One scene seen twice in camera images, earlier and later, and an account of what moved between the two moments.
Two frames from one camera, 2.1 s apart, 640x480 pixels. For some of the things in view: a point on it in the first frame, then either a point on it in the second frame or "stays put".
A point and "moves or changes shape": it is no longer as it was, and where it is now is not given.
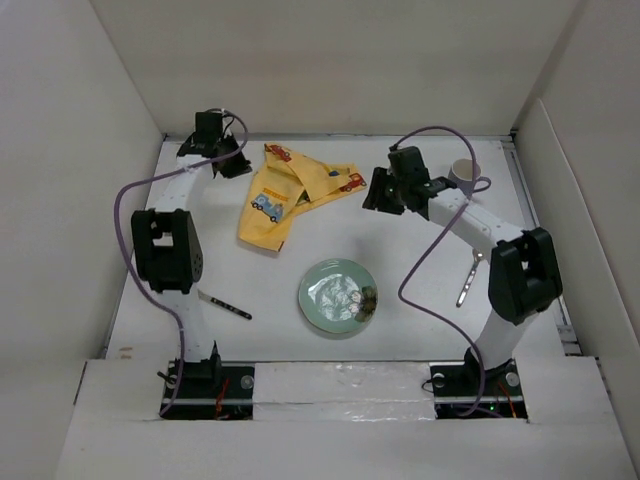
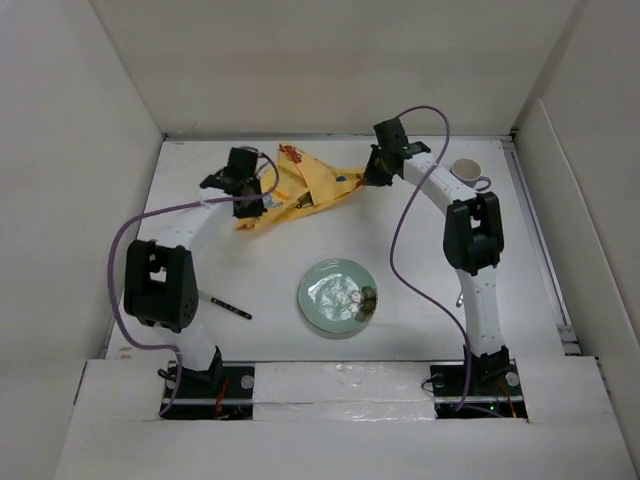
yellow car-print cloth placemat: (284, 184) moves or changes shape
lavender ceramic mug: (461, 173) stays put
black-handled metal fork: (224, 305) stays put
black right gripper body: (386, 192) → (377, 171)
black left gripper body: (235, 165) → (254, 209)
